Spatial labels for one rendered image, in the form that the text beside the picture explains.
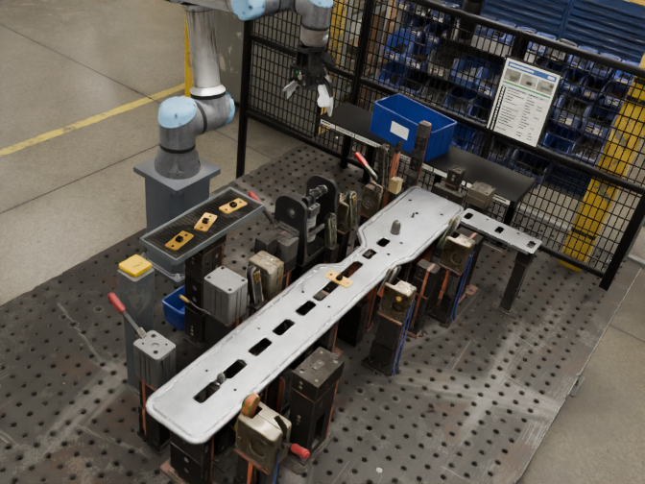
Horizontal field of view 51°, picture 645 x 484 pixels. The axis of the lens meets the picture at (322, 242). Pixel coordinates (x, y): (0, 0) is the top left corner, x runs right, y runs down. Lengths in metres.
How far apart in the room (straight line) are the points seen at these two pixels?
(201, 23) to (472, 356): 1.39
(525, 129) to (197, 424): 1.69
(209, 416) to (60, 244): 2.31
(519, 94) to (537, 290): 0.75
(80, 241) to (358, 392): 2.11
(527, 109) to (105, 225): 2.35
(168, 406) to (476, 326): 1.22
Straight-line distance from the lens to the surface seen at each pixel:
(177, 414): 1.67
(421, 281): 2.22
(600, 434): 3.34
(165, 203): 2.30
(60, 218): 4.03
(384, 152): 2.34
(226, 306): 1.84
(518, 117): 2.72
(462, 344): 2.40
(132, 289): 1.82
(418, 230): 2.34
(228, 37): 4.81
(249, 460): 1.66
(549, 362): 2.47
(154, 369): 1.74
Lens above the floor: 2.30
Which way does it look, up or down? 36 degrees down
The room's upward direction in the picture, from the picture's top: 9 degrees clockwise
